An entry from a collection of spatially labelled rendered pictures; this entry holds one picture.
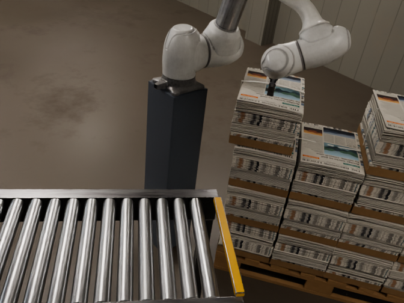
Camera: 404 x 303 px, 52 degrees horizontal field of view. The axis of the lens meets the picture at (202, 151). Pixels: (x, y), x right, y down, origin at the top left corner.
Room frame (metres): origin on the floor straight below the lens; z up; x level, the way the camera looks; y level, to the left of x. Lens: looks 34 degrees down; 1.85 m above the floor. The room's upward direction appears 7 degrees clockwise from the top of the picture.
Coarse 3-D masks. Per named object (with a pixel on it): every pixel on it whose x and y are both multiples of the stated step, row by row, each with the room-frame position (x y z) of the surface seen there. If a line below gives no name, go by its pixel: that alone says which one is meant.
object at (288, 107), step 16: (240, 96) 1.61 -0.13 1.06; (256, 96) 1.62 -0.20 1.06; (272, 96) 1.65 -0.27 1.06; (288, 96) 1.67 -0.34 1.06; (240, 112) 1.58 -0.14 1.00; (256, 112) 1.57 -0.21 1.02; (272, 112) 1.56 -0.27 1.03; (288, 112) 1.55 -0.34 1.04; (240, 128) 1.59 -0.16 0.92; (256, 128) 1.58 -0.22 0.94; (272, 128) 1.57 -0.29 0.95; (288, 128) 1.56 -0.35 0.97; (288, 144) 1.55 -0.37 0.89
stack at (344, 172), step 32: (320, 128) 1.85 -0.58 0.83; (256, 160) 1.56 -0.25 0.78; (288, 160) 1.54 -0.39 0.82; (320, 160) 1.55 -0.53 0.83; (352, 160) 1.59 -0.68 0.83; (256, 192) 1.55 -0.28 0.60; (320, 192) 1.51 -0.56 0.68; (352, 192) 1.49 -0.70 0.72; (384, 192) 1.47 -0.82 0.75; (288, 224) 1.53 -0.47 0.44; (320, 224) 1.50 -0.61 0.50; (352, 224) 1.48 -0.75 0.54; (384, 224) 1.46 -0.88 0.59; (224, 256) 1.57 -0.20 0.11; (288, 256) 1.52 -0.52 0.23; (320, 256) 1.50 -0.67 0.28; (352, 256) 1.47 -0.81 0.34; (320, 288) 1.48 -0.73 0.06; (352, 288) 1.46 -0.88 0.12
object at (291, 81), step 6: (246, 72) 1.87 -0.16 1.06; (252, 72) 1.88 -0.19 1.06; (258, 72) 1.89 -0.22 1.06; (246, 78) 1.80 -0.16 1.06; (252, 78) 1.81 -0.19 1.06; (258, 78) 1.82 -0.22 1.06; (264, 78) 1.83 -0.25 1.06; (282, 78) 1.86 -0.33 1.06; (288, 78) 1.87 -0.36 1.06; (294, 78) 1.88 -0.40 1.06; (300, 78) 1.90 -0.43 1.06; (282, 84) 1.79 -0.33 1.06; (288, 84) 1.80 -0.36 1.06; (294, 84) 1.81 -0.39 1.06; (300, 84) 1.82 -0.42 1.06
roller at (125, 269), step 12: (120, 204) 1.15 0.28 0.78; (132, 204) 1.15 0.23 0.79; (120, 216) 1.08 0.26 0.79; (132, 216) 1.09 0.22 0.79; (120, 228) 1.02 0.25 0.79; (132, 228) 1.03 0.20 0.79; (120, 240) 0.96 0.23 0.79; (132, 240) 0.97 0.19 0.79; (120, 252) 0.91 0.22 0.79; (132, 252) 0.92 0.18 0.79; (120, 264) 0.87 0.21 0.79; (132, 264) 0.88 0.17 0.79; (120, 276) 0.82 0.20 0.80; (132, 276) 0.83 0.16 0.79; (120, 288) 0.78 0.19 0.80; (132, 288) 0.79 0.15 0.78; (120, 300) 0.74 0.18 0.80; (132, 300) 0.75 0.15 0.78
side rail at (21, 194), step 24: (0, 192) 1.11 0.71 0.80; (24, 192) 1.13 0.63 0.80; (48, 192) 1.14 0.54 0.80; (72, 192) 1.16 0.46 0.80; (96, 192) 1.18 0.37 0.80; (120, 192) 1.20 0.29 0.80; (144, 192) 1.21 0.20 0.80; (168, 192) 1.23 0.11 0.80; (192, 192) 1.25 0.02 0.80; (216, 192) 1.27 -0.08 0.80; (24, 216) 1.10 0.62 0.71
